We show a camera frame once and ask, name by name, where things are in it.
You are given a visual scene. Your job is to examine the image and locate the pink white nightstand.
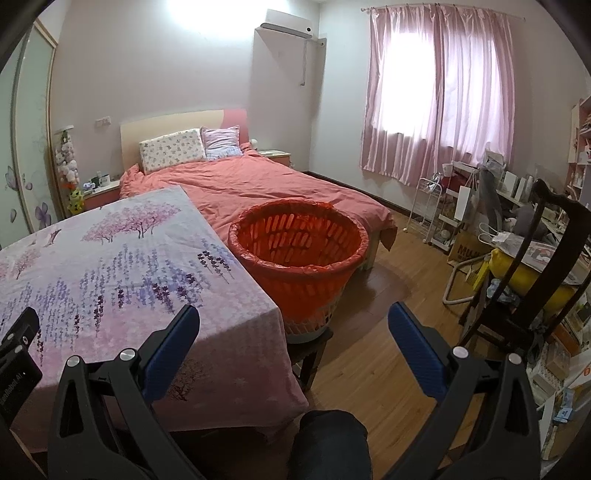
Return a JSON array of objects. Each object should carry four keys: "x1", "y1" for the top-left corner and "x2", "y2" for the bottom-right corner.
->
[{"x1": 83, "y1": 181, "x2": 122, "y2": 213}]

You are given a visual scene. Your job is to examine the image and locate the orange laundry basket red liner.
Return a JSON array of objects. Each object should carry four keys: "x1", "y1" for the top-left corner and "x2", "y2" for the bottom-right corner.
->
[{"x1": 227, "y1": 198, "x2": 370, "y2": 344}]

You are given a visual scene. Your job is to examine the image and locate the beige pink headboard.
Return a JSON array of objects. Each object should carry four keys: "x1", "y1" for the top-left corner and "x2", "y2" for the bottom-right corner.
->
[{"x1": 120, "y1": 108, "x2": 250, "y2": 169}]

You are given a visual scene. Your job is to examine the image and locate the beige nightstand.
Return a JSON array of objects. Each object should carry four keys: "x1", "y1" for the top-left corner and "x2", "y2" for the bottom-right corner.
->
[{"x1": 259, "y1": 150, "x2": 293, "y2": 168}]

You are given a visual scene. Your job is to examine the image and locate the white paper bag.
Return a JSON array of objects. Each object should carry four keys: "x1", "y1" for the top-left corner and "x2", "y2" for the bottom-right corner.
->
[{"x1": 455, "y1": 178, "x2": 481, "y2": 222}]

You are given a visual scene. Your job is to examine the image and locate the white air conditioner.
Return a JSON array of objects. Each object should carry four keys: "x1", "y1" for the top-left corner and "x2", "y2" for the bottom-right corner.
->
[{"x1": 259, "y1": 9, "x2": 312, "y2": 38}]

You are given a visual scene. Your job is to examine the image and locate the dark wooden chair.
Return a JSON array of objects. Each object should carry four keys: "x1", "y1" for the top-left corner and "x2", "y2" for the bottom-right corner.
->
[{"x1": 457, "y1": 179, "x2": 591, "y2": 365}]

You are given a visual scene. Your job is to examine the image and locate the white air conditioner pipe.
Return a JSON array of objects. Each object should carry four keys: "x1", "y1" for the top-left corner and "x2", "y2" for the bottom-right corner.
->
[{"x1": 300, "y1": 39, "x2": 324, "y2": 88}]

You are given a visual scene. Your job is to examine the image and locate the white wire rack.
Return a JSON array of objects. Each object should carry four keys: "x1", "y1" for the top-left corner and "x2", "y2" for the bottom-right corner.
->
[{"x1": 406, "y1": 178, "x2": 441, "y2": 232}]

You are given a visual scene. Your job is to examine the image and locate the white floral pillow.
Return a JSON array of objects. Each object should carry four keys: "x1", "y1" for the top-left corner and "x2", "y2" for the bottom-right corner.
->
[{"x1": 139, "y1": 128, "x2": 207, "y2": 175}]

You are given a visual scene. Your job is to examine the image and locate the bed with salmon duvet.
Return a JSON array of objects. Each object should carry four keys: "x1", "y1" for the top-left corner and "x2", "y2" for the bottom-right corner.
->
[{"x1": 119, "y1": 148, "x2": 399, "y2": 252}]

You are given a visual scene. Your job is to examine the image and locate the person's leg in dark trousers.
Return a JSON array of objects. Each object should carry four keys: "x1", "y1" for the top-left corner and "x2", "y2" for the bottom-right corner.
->
[{"x1": 286, "y1": 410, "x2": 372, "y2": 480}]

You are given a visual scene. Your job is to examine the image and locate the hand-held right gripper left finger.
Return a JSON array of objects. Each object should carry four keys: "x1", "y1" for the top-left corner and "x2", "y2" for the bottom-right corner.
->
[{"x1": 47, "y1": 305, "x2": 218, "y2": 480}]

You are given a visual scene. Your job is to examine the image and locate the wardrobe with flower print door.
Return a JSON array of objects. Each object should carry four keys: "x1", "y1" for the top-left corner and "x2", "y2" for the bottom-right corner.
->
[{"x1": 0, "y1": 25, "x2": 65, "y2": 250}]

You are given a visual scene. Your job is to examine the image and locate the newspaper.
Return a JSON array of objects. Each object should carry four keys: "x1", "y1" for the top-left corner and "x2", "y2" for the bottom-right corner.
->
[{"x1": 494, "y1": 231, "x2": 573, "y2": 273}]

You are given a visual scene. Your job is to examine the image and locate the white rolling cart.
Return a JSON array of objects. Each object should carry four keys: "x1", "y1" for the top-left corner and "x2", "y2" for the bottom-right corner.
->
[{"x1": 429, "y1": 161, "x2": 481, "y2": 252}]

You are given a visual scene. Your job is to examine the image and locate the pink striped pillow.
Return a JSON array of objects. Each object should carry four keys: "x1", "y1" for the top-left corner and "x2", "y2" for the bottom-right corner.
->
[{"x1": 200, "y1": 126, "x2": 243, "y2": 160}]

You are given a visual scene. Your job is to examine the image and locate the brown paper bag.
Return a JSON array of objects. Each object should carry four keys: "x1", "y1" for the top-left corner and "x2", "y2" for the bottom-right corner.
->
[{"x1": 449, "y1": 228, "x2": 492, "y2": 266}]

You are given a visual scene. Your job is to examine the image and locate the pink curtain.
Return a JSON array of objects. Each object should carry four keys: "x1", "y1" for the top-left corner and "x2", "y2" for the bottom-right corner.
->
[{"x1": 360, "y1": 6, "x2": 515, "y2": 186}]

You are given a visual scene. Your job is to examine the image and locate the white metal tube frame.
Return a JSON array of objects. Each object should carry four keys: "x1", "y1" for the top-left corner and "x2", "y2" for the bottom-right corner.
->
[{"x1": 443, "y1": 256, "x2": 492, "y2": 305}]

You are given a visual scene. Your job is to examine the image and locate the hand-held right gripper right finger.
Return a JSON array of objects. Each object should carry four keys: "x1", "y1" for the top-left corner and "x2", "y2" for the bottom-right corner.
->
[{"x1": 385, "y1": 301, "x2": 541, "y2": 480}]

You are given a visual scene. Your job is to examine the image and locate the dark wooden stool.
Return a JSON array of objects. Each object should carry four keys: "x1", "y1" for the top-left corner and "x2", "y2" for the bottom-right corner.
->
[{"x1": 288, "y1": 330, "x2": 334, "y2": 391}]

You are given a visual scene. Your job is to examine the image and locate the pink bookshelf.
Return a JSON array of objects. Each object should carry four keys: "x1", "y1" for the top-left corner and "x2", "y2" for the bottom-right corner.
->
[{"x1": 566, "y1": 95, "x2": 591, "y2": 195}]

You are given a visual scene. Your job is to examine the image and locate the plush toy bouquet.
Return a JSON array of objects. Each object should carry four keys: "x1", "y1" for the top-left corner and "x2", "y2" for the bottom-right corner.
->
[{"x1": 53, "y1": 131, "x2": 80, "y2": 188}]

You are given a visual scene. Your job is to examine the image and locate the yellow cushion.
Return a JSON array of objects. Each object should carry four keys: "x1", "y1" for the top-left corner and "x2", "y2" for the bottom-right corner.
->
[{"x1": 489, "y1": 249, "x2": 578, "y2": 315}]

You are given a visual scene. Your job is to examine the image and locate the yellow paper bag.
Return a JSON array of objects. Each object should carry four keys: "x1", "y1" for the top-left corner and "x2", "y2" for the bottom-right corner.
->
[{"x1": 471, "y1": 261, "x2": 493, "y2": 291}]

